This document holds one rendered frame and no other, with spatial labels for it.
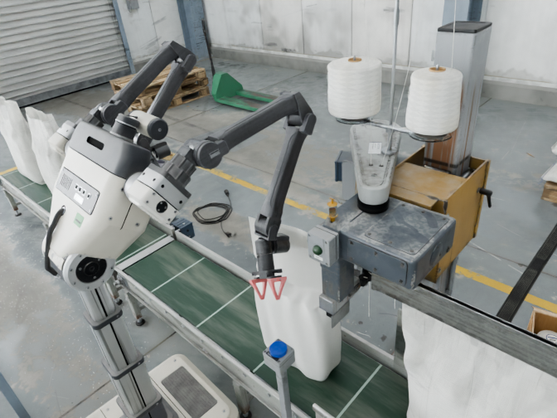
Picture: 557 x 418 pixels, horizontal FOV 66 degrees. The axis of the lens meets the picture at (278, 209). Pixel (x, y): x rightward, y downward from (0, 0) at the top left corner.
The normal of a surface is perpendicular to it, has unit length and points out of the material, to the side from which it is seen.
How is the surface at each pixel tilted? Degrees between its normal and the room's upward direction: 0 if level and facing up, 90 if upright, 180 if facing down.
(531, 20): 90
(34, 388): 0
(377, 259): 90
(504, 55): 90
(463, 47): 90
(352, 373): 0
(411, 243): 0
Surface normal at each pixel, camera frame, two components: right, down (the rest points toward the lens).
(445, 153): -0.68, 0.44
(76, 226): -0.60, -0.22
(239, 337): -0.09, -0.84
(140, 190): -0.43, -0.52
